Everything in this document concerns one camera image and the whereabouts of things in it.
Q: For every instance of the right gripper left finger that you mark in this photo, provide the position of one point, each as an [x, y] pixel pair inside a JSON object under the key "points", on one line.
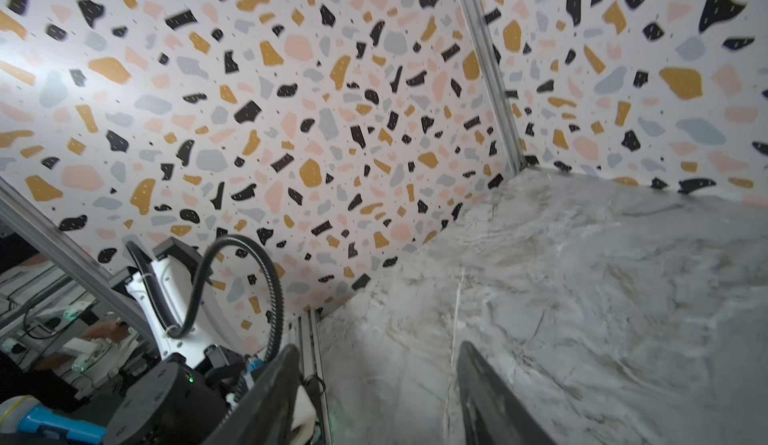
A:
{"points": [[265, 414]]}

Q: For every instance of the blue handheld device outside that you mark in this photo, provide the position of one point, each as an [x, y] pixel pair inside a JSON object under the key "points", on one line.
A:
{"points": [[26, 414]]}

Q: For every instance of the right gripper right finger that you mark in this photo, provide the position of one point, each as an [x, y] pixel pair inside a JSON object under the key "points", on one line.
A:
{"points": [[491, 412]]}

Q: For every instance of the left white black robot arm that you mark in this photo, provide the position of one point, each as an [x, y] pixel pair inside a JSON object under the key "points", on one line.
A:
{"points": [[181, 398]]}

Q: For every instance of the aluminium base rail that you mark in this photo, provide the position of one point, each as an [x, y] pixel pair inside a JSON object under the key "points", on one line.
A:
{"points": [[303, 333]]}

